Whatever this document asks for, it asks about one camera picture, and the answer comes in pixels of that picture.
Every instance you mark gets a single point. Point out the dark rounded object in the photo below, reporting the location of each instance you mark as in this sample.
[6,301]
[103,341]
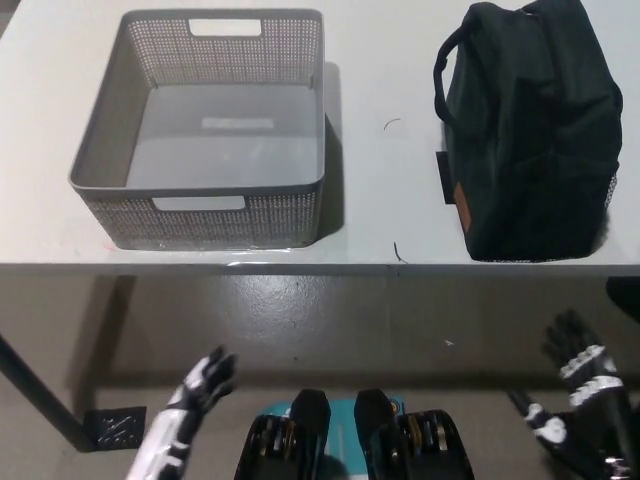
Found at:
[627,297]

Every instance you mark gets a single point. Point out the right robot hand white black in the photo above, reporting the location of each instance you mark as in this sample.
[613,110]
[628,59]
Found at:
[597,395]

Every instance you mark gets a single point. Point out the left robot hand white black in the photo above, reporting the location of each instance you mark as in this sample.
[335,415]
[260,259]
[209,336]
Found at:
[170,425]

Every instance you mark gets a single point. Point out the black tape patch cross-shaped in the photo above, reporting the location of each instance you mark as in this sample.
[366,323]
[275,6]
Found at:
[445,175]

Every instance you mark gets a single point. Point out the dark green lunch bag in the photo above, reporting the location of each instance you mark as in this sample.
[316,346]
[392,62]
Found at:
[525,125]

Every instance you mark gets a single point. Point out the thin curved black thread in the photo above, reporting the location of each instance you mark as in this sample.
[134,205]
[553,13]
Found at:
[392,120]

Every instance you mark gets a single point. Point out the black metal table leg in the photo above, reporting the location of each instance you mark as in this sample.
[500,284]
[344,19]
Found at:
[35,390]

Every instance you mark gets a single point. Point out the short dark thread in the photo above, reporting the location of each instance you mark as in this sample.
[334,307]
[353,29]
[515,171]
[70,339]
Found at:
[398,254]

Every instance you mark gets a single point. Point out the grey perforated plastic basket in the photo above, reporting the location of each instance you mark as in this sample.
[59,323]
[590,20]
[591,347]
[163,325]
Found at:
[200,215]

